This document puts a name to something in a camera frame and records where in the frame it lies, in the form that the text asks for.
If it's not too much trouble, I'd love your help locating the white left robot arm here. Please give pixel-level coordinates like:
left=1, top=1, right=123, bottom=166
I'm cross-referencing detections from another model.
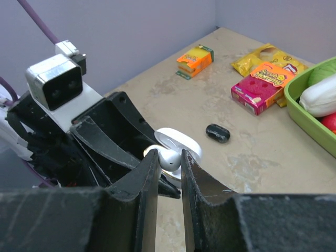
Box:
left=1, top=92, right=156, bottom=187

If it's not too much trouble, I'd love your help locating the yellow chips bag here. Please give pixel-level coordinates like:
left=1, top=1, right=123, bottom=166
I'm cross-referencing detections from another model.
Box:
left=232, top=44, right=308, bottom=107

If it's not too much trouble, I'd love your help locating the black earbud charging case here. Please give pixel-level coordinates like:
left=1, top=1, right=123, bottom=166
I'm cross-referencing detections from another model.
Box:
left=205, top=123, right=230, bottom=143

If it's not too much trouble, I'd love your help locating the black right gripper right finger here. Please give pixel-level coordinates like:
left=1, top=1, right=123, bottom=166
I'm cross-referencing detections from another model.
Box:
left=181, top=151, right=335, bottom=251

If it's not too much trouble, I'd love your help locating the red toy tomato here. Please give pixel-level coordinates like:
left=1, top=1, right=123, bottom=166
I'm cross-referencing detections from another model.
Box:
left=321, top=113, right=336, bottom=134

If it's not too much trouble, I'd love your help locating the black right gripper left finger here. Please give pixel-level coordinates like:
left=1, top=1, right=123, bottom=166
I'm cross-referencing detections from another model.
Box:
left=1, top=150, right=159, bottom=251

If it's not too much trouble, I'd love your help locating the green round toy vegetable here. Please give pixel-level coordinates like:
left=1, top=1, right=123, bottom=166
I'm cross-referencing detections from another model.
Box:
left=308, top=60, right=335, bottom=87

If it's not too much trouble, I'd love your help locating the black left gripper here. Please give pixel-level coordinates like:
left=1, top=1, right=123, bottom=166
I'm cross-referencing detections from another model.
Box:
left=6, top=90, right=182, bottom=199

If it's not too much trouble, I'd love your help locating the green plastic tray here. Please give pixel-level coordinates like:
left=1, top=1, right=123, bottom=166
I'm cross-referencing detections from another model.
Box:
left=284, top=57, right=335, bottom=157

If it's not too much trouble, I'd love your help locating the orange sponge pack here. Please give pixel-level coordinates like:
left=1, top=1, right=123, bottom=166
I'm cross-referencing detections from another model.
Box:
left=176, top=44, right=214, bottom=80

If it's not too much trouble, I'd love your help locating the white earbud charging case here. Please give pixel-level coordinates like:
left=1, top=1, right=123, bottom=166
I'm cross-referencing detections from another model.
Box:
left=143, top=128, right=202, bottom=189

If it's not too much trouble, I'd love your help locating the red snack box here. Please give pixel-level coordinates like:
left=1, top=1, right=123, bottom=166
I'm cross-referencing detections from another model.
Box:
left=231, top=62, right=295, bottom=116

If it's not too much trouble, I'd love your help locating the green napa cabbage toy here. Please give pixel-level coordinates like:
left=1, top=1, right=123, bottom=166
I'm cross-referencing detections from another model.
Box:
left=299, top=74, right=335, bottom=118

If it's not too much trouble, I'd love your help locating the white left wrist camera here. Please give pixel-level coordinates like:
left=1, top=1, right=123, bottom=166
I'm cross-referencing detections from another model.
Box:
left=25, top=40, right=103, bottom=132

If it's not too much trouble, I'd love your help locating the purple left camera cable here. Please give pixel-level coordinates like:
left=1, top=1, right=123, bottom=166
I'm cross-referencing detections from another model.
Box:
left=0, top=0, right=60, bottom=188

